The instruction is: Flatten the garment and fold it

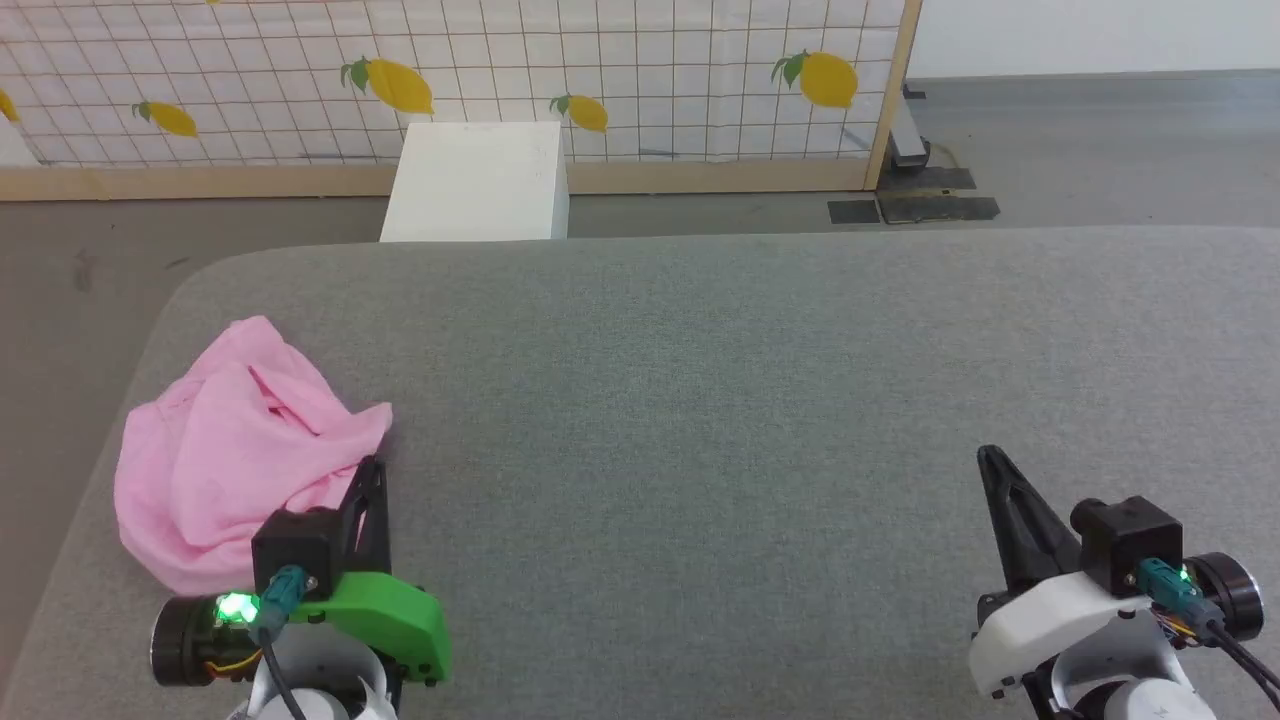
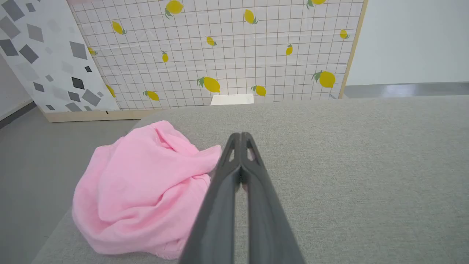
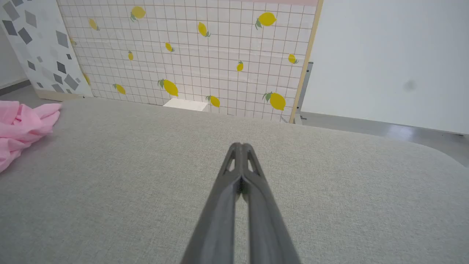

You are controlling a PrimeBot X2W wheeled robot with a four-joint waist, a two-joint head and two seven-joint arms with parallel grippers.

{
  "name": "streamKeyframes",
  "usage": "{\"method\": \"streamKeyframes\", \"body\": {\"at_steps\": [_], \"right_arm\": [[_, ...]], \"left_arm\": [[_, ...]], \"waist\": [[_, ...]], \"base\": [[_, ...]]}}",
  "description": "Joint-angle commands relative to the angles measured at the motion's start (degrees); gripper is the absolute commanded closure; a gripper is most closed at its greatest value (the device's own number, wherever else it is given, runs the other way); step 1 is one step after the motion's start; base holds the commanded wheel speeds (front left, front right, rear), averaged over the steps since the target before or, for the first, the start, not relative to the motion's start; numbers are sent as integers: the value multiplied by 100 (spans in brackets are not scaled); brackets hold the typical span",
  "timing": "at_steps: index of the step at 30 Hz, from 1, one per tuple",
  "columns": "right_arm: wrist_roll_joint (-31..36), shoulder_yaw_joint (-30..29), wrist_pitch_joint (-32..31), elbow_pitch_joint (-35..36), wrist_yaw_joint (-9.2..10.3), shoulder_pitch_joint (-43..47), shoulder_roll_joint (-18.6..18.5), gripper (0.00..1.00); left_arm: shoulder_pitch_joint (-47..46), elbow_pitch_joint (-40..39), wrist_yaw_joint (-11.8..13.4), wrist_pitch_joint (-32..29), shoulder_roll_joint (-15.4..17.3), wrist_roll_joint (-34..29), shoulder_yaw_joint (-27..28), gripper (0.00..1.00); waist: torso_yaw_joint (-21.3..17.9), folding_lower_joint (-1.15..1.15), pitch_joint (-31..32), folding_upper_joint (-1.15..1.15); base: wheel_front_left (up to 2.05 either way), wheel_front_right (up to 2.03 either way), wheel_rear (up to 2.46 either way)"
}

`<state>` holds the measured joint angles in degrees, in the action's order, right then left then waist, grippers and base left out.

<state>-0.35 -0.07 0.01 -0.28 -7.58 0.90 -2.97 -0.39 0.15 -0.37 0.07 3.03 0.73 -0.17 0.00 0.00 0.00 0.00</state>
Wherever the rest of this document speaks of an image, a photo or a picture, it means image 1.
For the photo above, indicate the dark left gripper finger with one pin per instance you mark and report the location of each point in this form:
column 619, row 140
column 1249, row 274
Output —
column 379, row 530
column 352, row 540

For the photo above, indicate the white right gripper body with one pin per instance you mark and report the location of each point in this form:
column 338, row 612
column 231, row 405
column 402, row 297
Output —
column 1050, row 620

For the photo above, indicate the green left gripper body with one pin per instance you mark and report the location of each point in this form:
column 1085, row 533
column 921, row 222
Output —
column 390, row 615

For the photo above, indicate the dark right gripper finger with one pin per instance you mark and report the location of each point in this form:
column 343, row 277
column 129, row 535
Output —
column 1052, row 555
column 1010, row 540

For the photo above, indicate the pink cloth garment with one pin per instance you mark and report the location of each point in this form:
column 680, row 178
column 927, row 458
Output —
column 220, row 450

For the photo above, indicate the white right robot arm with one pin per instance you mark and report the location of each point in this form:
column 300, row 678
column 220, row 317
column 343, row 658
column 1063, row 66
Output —
column 1130, row 690

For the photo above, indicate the large black floor plate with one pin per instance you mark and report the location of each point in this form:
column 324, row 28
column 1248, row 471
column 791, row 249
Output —
column 938, row 208

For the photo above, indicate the grey fabric sofa cushion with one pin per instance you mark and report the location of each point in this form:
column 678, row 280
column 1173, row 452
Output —
column 700, row 400

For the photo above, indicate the white rectangular box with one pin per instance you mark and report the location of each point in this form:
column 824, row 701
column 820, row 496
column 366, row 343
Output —
column 475, row 185

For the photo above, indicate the small black floor plate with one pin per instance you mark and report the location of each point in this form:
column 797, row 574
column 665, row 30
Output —
column 853, row 212

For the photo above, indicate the grey metal partition foot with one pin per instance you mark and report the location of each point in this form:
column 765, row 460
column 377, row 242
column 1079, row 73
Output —
column 908, row 140

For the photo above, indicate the lemon print partition screen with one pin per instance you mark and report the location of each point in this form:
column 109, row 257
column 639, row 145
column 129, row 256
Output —
column 620, row 60

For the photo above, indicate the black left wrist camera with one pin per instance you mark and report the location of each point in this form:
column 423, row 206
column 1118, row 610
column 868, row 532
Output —
column 295, row 545

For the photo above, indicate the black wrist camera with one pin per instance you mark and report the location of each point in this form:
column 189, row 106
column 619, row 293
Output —
column 1130, row 540
column 295, row 545

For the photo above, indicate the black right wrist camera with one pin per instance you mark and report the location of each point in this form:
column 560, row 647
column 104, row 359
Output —
column 1130, row 540

